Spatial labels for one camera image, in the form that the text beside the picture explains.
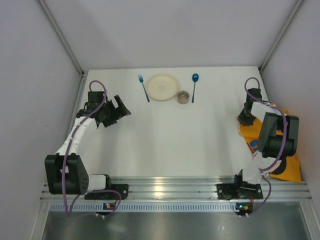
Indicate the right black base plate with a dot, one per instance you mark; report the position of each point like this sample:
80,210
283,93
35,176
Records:
231,191

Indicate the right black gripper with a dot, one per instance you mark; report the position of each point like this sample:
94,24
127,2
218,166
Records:
245,119

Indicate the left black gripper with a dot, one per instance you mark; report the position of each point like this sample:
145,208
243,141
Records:
115,111

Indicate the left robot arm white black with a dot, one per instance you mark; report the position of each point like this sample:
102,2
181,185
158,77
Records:
65,170

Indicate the cream round plate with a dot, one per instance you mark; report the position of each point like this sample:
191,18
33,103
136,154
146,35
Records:
162,87

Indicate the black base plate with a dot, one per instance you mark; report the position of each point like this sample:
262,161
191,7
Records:
108,193
231,191

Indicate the right aluminium frame post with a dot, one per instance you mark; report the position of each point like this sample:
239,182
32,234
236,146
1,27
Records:
289,20

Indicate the small grey metal cup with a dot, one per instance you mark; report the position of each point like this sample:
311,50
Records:
183,97

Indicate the left aluminium frame post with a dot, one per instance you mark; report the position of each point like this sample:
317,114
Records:
43,6

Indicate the perforated grey cable duct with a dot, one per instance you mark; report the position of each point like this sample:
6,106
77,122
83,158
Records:
148,207

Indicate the aluminium mounting rail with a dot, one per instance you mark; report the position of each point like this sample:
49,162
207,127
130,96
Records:
202,188

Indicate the orange cartoon mouse placemat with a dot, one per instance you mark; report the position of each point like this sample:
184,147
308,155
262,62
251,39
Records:
285,152

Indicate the aluminium frame post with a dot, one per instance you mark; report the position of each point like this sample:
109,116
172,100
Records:
43,6
289,20

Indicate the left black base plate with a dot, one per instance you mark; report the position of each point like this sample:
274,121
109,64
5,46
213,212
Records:
108,193

